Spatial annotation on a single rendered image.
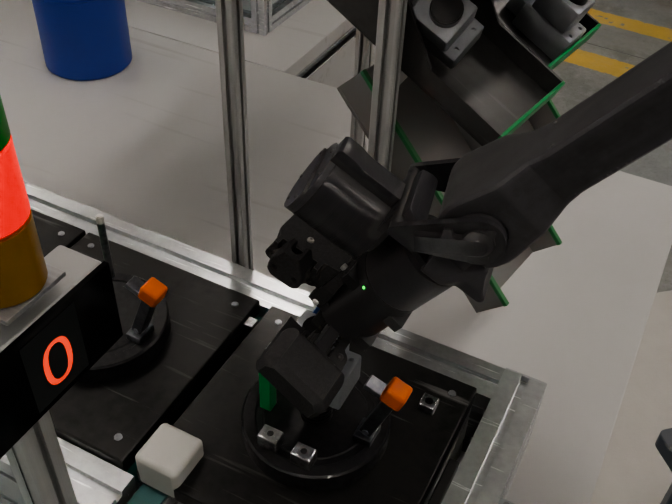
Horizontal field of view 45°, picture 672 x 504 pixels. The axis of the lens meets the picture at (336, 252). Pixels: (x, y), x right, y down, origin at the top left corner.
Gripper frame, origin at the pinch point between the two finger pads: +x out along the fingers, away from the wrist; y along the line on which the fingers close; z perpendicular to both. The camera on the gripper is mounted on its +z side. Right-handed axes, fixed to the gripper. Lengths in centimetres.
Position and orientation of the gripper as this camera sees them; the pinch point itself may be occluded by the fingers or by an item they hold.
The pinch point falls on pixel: (312, 334)
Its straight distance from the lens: 69.8
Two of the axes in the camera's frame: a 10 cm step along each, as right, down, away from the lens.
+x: -5.4, 4.3, 7.3
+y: -4.6, 5.7, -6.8
